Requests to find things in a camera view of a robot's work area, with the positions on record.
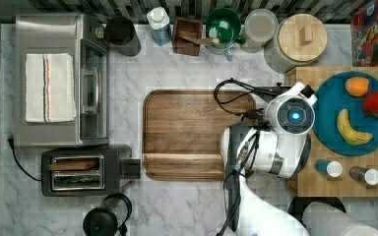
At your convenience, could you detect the wooden drawer box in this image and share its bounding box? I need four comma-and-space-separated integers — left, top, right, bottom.
284, 67, 378, 197

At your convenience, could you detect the grey shaker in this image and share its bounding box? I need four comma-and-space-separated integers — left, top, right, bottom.
349, 166, 378, 186

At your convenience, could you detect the teal plate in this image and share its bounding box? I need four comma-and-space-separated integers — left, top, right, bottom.
313, 71, 378, 156

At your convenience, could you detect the black french press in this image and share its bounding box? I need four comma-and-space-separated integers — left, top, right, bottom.
83, 193, 132, 236

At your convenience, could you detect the stainless toaster oven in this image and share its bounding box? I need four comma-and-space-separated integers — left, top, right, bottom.
14, 13, 109, 147

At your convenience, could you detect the red apple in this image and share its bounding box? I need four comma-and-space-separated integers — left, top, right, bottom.
362, 90, 378, 118

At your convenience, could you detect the white blue bottle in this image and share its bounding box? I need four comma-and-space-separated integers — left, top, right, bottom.
147, 7, 171, 46

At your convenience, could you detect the wooden spoon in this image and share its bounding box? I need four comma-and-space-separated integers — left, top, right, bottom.
179, 35, 220, 45

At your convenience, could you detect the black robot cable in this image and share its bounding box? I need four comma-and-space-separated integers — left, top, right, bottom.
213, 78, 292, 236

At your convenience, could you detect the black cup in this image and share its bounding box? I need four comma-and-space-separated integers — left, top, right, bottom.
104, 16, 141, 56

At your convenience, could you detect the wooden toast slice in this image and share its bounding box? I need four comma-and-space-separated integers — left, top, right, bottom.
48, 160, 98, 171

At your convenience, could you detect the black toaster power cord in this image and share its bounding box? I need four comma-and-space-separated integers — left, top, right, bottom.
7, 137, 43, 182

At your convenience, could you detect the wooden cutting board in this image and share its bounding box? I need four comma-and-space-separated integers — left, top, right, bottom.
143, 89, 256, 181

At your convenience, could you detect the white canister wooden lid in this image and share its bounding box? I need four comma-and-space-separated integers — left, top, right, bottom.
264, 14, 328, 74

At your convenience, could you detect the red cereal box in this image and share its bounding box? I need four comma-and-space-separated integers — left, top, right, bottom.
351, 0, 378, 67

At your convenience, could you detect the teal shaker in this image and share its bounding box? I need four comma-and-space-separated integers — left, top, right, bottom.
315, 159, 343, 178

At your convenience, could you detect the white paper towel roll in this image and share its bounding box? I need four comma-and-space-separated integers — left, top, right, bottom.
302, 202, 378, 236

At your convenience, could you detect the glass jar with grains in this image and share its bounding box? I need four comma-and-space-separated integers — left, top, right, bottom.
241, 9, 279, 53

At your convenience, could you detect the brown utensil holder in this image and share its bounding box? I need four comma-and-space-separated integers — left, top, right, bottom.
171, 17, 203, 56

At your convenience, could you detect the orange fruit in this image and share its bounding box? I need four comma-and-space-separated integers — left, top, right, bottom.
346, 77, 369, 96

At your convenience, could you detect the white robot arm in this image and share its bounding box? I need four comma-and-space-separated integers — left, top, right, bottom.
216, 82, 317, 236

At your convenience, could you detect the black paper towel holder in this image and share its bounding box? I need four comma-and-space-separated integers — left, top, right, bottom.
287, 196, 347, 225

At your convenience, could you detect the black toaster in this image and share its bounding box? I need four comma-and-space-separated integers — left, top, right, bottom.
41, 145, 141, 197

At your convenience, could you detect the yellow banana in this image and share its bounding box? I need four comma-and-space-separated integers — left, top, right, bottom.
337, 109, 373, 146

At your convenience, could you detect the white striped towel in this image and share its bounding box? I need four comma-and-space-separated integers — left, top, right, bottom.
25, 53, 76, 124

